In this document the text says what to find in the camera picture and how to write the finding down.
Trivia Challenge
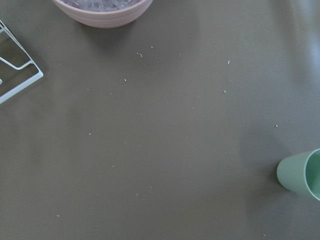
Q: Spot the green cup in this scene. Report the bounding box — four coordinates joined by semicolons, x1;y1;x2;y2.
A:
276;149;320;200

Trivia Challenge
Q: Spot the pink bowl with ice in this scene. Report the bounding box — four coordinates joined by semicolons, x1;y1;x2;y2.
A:
52;0;153;29

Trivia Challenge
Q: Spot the white wire cup rack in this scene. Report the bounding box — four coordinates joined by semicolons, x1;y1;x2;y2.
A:
0;22;44;103

